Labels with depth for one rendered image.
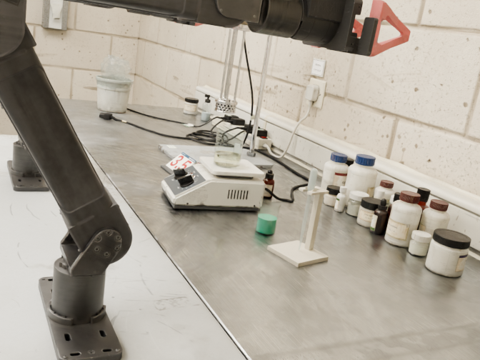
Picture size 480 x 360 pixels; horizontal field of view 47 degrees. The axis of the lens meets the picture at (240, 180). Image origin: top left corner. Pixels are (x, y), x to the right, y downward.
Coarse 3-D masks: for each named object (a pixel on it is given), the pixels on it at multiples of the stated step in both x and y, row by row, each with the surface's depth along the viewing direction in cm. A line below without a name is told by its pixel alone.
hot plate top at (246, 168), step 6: (204, 156) 126; (204, 162) 121; (210, 162) 121; (246, 162) 127; (210, 168) 117; (216, 168) 117; (222, 168) 118; (240, 168) 120; (246, 168) 121; (252, 168) 122; (216, 174) 115; (222, 174) 116; (228, 174) 116; (234, 174) 117; (240, 174) 117; (246, 174) 118; (252, 174) 118; (258, 174) 118
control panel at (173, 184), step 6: (186, 168) 125; (192, 168) 124; (174, 174) 124; (192, 174) 120; (198, 174) 119; (168, 180) 122; (174, 180) 121; (198, 180) 117; (204, 180) 115; (174, 186) 118; (180, 186) 117; (186, 186) 116; (192, 186) 115; (174, 192) 115; (180, 192) 114
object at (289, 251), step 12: (312, 192) 96; (324, 192) 98; (312, 216) 100; (312, 228) 100; (312, 240) 101; (276, 252) 99; (288, 252) 99; (300, 252) 100; (312, 252) 101; (300, 264) 96
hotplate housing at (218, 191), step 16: (208, 176) 117; (224, 176) 118; (240, 176) 119; (192, 192) 114; (208, 192) 115; (224, 192) 117; (240, 192) 118; (256, 192) 119; (176, 208) 114; (192, 208) 116; (208, 208) 117; (224, 208) 118; (240, 208) 119; (256, 208) 121
